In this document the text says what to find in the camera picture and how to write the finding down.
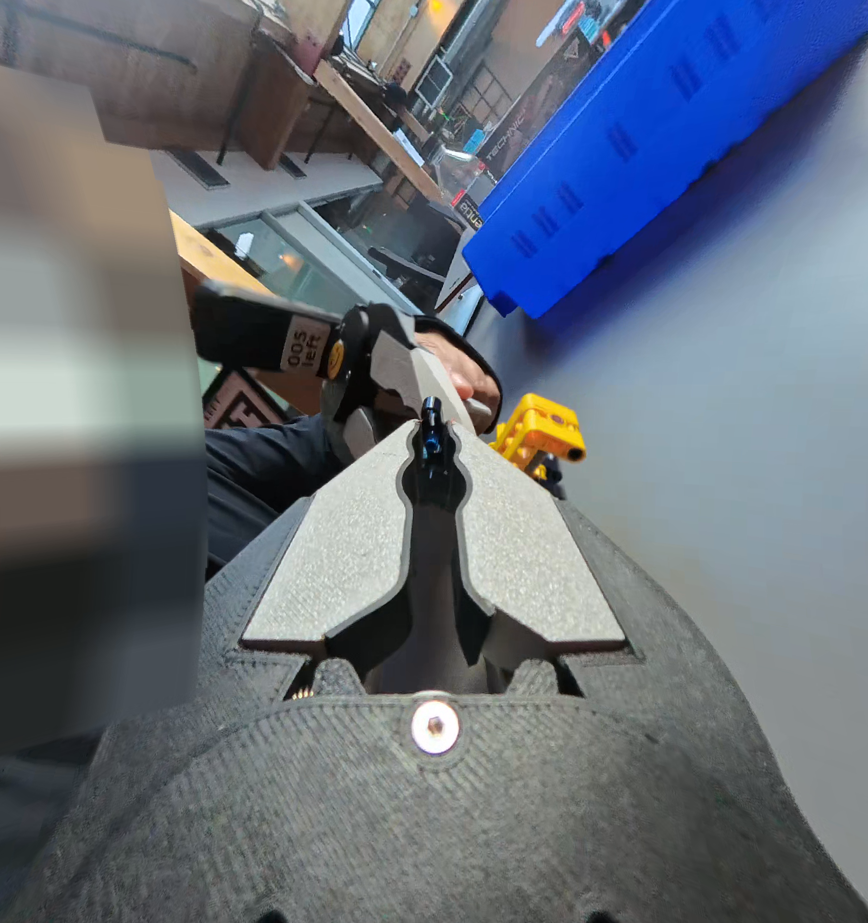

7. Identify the person's left hand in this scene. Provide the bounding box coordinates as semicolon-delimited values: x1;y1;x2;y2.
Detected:
414;333;502;428

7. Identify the large black lego set box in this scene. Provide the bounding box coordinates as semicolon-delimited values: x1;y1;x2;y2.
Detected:
445;0;655;232

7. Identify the framed marker sign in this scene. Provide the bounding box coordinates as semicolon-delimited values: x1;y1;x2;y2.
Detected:
202;366;291;434

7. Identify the blue plastic bin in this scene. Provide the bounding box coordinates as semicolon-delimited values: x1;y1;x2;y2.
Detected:
461;0;868;320

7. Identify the yellow lego assembly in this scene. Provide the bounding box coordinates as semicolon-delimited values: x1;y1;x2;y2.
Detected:
490;393;588;500

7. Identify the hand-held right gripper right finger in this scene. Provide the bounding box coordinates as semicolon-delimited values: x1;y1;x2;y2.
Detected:
448;422;627;668

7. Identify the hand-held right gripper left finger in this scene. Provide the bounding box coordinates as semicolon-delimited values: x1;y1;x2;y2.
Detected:
241;420;421;676

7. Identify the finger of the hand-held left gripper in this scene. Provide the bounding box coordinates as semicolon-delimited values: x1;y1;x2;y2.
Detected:
340;405;409;467
372;337;496;435

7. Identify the person's left forearm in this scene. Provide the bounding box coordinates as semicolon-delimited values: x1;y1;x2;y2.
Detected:
205;414;348;578

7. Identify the black lego connector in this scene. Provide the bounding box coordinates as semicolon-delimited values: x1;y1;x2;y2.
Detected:
420;397;447;462

